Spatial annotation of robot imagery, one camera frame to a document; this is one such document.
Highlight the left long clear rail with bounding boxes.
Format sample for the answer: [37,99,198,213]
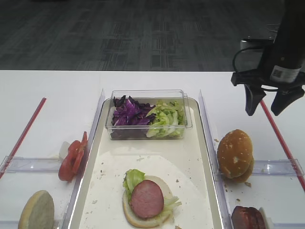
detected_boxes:
[58,88,105,229]

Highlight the black camera cable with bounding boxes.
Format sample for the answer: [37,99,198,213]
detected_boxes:
[232,44,275,92]

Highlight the upper left clear holder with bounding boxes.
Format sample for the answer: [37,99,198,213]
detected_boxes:
[0,156,61,173]

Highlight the clear holder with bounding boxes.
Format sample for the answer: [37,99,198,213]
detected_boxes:
[252,159,305,177]
[274,223,305,229]
[0,156,61,173]

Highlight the meat patty stack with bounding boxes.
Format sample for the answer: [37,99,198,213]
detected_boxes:
[231,206,266,229]

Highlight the clear plastic salad box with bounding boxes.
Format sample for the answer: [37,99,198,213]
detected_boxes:
[105,89,193,140]

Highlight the red strip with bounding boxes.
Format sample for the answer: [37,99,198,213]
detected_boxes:
[0,97,47,178]
[260,100,305,190]

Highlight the upper right clear holder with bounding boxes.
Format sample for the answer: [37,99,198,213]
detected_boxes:
[252,159,305,177]

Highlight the right red strip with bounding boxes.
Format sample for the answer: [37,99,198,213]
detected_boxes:
[260,100,305,190]

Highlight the bottom bun slice on tray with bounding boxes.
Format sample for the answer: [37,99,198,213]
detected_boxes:
[122,175,174,229]

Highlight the green lettuce leaf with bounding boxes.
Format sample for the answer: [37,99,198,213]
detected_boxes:
[122,169,182,220]

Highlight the sesame bun top stack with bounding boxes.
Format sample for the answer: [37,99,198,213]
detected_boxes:
[217,129,254,183]

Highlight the white pusher block left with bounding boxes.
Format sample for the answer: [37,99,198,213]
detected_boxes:
[50,141,70,161]

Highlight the purple cabbage pieces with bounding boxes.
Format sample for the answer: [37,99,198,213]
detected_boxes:
[111,95,155,140]

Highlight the right long clear rail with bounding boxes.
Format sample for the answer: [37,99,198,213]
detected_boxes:
[198,90,233,229]

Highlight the white rectangular tray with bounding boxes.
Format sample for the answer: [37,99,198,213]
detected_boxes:
[68,99,223,229]

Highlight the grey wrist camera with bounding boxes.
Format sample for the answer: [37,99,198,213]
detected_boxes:
[240,37,274,52]

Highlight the lower right clear holder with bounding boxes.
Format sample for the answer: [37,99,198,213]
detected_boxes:
[274,223,305,229]

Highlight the long clear rail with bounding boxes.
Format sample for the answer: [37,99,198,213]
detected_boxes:
[58,88,105,229]
[198,90,233,229]

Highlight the single meat patty slice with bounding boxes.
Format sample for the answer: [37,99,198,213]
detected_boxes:
[129,180,164,219]

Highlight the left red strip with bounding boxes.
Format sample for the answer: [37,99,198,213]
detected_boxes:
[0,97,47,178]

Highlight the upright bun half left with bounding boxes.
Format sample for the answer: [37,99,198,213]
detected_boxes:
[18,190,54,229]

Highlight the white pusher block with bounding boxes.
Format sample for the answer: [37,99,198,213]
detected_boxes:
[50,141,70,161]
[259,207,275,229]

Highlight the tomato slices stack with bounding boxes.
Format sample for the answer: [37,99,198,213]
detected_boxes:
[58,131,88,182]

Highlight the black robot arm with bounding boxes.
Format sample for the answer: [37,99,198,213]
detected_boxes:
[231,0,305,116]

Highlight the shredded green lettuce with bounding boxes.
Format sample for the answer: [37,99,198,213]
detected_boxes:
[146,100,186,138]

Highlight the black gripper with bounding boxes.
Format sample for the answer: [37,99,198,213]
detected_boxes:
[230,42,305,117]

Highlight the white pusher block right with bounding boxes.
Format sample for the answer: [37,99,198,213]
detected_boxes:
[259,207,275,229]

